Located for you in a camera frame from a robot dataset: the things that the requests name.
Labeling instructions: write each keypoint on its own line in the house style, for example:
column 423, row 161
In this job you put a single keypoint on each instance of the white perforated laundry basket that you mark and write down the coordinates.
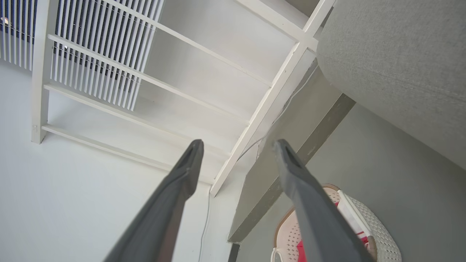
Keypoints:
column 380, row 233

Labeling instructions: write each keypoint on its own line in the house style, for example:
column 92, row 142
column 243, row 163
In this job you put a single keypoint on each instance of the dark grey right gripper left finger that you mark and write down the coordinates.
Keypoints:
column 164, row 214

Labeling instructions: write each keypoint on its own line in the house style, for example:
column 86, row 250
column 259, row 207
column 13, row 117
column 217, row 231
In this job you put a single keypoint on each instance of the red and white garment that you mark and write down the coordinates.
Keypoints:
column 301, row 253

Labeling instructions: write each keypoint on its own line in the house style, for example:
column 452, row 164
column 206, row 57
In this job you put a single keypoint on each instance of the grey fabric sofa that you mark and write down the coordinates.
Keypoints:
column 400, row 54

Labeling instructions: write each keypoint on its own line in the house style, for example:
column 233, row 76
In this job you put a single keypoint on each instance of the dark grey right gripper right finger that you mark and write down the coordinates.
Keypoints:
column 320, row 225

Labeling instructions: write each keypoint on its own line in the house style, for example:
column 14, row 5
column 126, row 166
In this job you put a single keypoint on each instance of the white slatted window blind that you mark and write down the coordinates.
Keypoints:
column 91, row 54

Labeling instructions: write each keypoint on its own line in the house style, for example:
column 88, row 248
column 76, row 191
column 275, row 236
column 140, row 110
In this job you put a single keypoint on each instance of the grey raised concrete step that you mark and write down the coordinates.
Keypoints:
column 262, row 189

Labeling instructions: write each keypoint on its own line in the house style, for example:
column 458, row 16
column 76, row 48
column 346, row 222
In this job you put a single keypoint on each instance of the white wooden railing frame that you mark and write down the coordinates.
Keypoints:
column 280, row 83

